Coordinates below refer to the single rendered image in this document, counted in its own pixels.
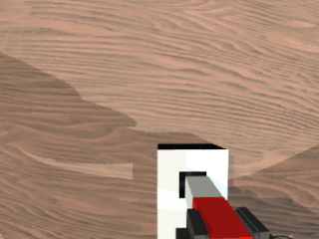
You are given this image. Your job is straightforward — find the white block with square hole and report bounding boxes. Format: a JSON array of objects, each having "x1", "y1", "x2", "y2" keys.
[{"x1": 158, "y1": 143, "x2": 228, "y2": 239}]

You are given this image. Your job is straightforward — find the red and grey square pin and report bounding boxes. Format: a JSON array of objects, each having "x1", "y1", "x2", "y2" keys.
[{"x1": 185, "y1": 176, "x2": 252, "y2": 239}]

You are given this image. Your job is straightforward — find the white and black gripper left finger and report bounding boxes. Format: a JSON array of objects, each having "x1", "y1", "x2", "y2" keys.
[{"x1": 175, "y1": 208, "x2": 209, "y2": 239}]

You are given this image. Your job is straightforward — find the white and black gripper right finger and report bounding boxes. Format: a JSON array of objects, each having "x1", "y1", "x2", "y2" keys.
[{"x1": 234, "y1": 207, "x2": 292, "y2": 239}]

